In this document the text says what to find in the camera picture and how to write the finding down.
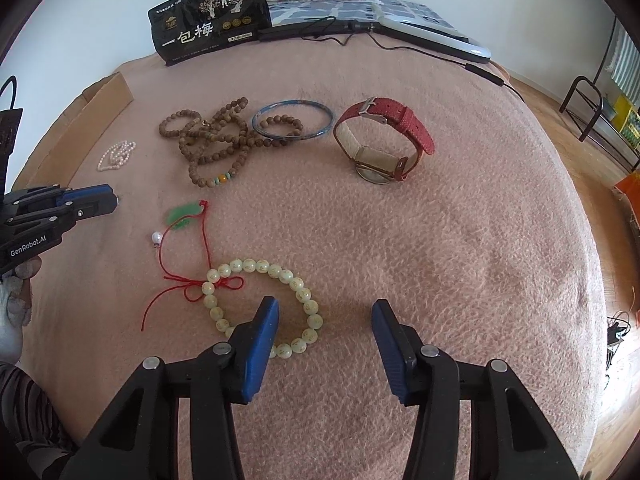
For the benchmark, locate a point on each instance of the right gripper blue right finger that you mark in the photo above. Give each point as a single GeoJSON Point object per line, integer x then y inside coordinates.
{"type": "Point", "coordinates": [398, 355]}

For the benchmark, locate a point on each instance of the single pearl earring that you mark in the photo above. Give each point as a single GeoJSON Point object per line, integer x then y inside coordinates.
{"type": "Point", "coordinates": [157, 238]}

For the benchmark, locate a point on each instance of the red strap wristwatch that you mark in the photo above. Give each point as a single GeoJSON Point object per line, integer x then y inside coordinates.
{"type": "Point", "coordinates": [383, 139]}

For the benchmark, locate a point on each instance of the left forearm dark sleeve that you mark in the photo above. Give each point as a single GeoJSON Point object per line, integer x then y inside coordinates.
{"type": "Point", "coordinates": [34, 442]}

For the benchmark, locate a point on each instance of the striped hanging towel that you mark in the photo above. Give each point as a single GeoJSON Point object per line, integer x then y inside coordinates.
{"type": "Point", "coordinates": [624, 63]}

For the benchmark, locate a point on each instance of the orange cloth covered box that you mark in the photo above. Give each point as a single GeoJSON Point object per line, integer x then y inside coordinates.
{"type": "Point", "coordinates": [629, 188]}

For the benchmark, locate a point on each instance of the yellow crate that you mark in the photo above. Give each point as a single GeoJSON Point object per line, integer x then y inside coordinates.
{"type": "Point", "coordinates": [626, 121]}

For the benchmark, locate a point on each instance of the black snack bag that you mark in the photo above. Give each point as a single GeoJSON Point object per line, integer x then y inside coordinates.
{"type": "Point", "coordinates": [183, 29]}

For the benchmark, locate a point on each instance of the shallow cardboard box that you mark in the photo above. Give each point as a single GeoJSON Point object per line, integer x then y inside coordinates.
{"type": "Point", "coordinates": [61, 151]}

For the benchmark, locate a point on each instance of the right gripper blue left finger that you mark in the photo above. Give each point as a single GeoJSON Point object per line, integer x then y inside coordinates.
{"type": "Point", "coordinates": [252, 343]}

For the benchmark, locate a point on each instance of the dark thin bangle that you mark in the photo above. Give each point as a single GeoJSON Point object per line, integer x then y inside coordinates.
{"type": "Point", "coordinates": [320, 120]}

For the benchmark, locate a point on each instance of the pink blanket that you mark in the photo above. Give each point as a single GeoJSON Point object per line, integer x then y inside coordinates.
{"type": "Point", "coordinates": [485, 249]}

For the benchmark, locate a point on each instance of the black ring light tripod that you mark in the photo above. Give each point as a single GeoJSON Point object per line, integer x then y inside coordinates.
{"type": "Point", "coordinates": [315, 29]}

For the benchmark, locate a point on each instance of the white ring light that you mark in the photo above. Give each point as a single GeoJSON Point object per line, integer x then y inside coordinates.
{"type": "Point", "coordinates": [429, 35]}

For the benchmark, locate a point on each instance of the left hand white glove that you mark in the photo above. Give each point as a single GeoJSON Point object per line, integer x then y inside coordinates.
{"type": "Point", "coordinates": [16, 308]}

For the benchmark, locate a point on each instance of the black clothes rack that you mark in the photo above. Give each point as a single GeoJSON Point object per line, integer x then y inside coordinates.
{"type": "Point", "coordinates": [589, 103]}

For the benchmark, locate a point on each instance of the brown wooden bead mala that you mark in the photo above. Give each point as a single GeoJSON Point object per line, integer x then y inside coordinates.
{"type": "Point", "coordinates": [205, 141]}

